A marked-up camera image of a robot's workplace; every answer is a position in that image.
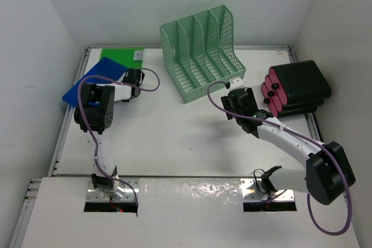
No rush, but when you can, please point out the green plastic folder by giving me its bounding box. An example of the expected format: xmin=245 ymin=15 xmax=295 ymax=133
xmin=99 ymin=47 xmax=145 ymax=69

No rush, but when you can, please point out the blue plastic folder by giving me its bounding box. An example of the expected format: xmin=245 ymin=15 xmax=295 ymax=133
xmin=61 ymin=56 xmax=128 ymax=108

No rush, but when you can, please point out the pink drawer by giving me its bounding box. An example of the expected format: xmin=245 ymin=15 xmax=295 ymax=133
xmin=261 ymin=67 xmax=288 ymax=117

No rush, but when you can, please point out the black drawer box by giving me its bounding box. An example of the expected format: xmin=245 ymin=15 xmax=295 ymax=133
xmin=270 ymin=60 xmax=332 ymax=118

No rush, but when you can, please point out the green mesh file organizer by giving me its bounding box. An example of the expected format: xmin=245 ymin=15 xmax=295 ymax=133
xmin=160 ymin=5 xmax=246 ymax=103

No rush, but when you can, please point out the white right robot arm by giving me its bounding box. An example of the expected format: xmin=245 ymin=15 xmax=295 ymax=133
xmin=221 ymin=83 xmax=356 ymax=205

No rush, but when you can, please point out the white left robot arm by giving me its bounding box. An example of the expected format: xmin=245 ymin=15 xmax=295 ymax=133
xmin=74 ymin=69 xmax=145 ymax=196

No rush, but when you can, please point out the white front cover board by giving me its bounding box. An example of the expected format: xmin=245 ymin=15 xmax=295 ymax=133
xmin=22 ymin=177 xmax=359 ymax=247

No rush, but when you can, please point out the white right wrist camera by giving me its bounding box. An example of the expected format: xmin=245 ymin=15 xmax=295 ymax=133
xmin=227 ymin=77 xmax=244 ymax=91

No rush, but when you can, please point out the aluminium frame rail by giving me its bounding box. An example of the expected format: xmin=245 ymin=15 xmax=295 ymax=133
xmin=1 ymin=46 xmax=81 ymax=247

